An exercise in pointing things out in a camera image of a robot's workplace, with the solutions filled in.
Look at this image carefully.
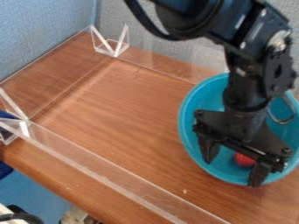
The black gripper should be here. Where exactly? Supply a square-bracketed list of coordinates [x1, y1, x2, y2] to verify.
[192, 109, 294, 187]

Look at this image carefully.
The red strawberry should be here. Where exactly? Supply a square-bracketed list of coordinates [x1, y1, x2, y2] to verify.
[235, 153, 255, 167]

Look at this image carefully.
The blue plastic bowl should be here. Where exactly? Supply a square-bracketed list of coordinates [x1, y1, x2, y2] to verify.
[179, 73, 299, 187]

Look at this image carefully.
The black blue robot arm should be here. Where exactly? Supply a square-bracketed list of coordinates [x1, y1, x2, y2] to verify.
[152, 0, 296, 187]

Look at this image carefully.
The front clear acrylic barrier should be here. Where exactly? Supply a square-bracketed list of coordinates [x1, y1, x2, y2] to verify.
[0, 88, 230, 224]

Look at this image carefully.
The clear acrylic barrier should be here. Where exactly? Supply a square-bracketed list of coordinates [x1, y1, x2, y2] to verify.
[0, 88, 230, 224]
[89, 24, 299, 121]
[0, 25, 103, 91]

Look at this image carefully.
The left clear acrylic barrier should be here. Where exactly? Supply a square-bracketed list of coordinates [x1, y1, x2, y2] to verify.
[0, 25, 103, 91]

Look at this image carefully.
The back clear acrylic barrier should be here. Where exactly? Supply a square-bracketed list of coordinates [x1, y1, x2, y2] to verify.
[89, 24, 299, 121]

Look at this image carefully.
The blue object at left edge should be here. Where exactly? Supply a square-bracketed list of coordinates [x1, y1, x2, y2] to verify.
[0, 109, 21, 180]

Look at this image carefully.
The black white object below table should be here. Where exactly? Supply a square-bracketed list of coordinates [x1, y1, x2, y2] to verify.
[0, 205, 44, 224]

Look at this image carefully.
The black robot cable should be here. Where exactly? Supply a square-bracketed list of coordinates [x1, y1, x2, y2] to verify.
[123, 0, 184, 42]

